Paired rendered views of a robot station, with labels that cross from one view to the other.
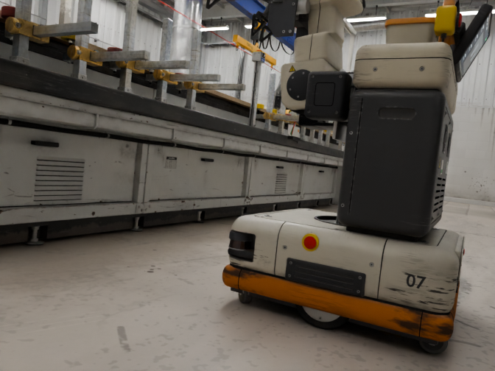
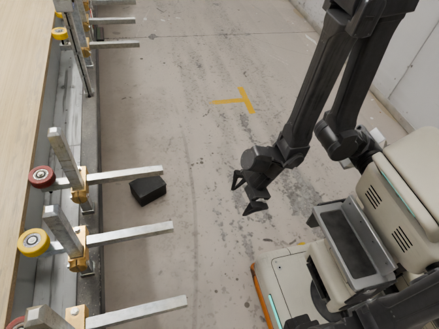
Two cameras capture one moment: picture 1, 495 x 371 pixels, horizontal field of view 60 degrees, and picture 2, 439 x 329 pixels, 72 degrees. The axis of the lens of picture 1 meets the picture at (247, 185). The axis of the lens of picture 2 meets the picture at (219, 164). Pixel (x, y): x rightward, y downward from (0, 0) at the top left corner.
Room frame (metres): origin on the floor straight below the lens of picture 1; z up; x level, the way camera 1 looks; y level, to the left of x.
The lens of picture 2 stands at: (1.62, 0.47, 1.79)
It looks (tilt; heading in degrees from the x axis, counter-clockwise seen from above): 50 degrees down; 311
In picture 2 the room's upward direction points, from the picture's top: 9 degrees clockwise
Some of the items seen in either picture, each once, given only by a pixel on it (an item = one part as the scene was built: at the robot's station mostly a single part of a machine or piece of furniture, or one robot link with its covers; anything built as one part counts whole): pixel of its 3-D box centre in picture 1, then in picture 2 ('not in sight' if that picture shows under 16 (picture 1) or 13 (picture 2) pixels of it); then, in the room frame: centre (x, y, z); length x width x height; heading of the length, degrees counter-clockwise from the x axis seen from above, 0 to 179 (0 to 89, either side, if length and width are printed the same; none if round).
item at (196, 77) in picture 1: (181, 78); (107, 238); (2.14, 0.38, 0.83); 0.43 x 0.03 x 0.04; 62
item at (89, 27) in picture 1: (48, 31); not in sight; (1.48, 0.72, 0.82); 0.43 x 0.03 x 0.04; 62
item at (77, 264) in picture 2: (166, 76); (78, 248); (2.16, 0.46, 0.83); 0.14 x 0.06 x 0.05; 152
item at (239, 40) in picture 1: (256, 51); not in sight; (8.53, 0.10, 2.65); 1.71 x 0.09 x 0.32; 152
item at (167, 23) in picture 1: (163, 68); (75, 249); (2.14, 0.47, 0.87); 0.04 x 0.04 x 0.48; 62
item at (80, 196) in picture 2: (194, 85); (80, 185); (2.39, 0.35, 0.84); 0.14 x 0.06 x 0.05; 152
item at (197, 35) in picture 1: (193, 73); (75, 179); (2.37, 0.36, 0.90); 0.04 x 0.04 x 0.48; 62
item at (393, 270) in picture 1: (351, 258); (328, 303); (1.46, -0.38, 0.16); 0.67 x 0.64 x 0.25; 62
